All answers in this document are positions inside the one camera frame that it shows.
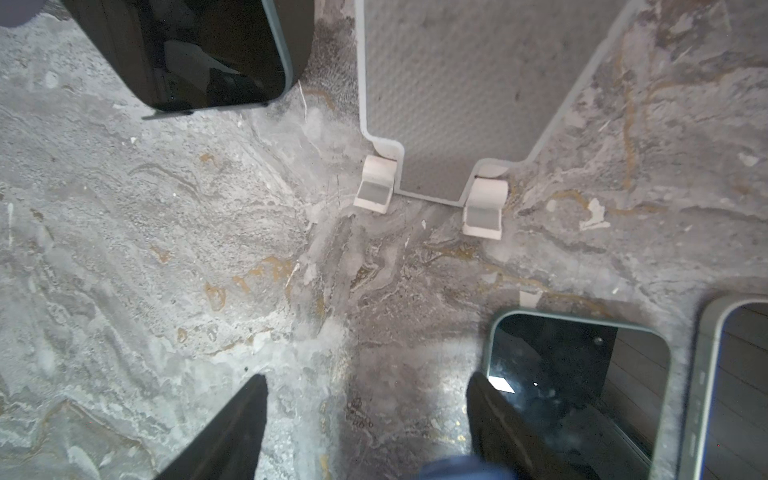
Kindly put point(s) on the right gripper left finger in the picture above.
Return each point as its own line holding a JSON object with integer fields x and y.
{"x": 229, "y": 446}

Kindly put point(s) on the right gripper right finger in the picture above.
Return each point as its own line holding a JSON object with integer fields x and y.
{"x": 500, "y": 436}

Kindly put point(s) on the blue edged phone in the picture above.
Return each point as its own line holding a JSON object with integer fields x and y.
{"x": 464, "y": 468}

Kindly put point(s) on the green edged phone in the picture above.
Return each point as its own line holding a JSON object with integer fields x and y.
{"x": 178, "y": 57}

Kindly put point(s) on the white stand middle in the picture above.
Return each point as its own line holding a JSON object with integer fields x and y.
{"x": 453, "y": 94}

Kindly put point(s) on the dark stand under green phone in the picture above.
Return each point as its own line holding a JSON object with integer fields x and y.
{"x": 296, "y": 19}

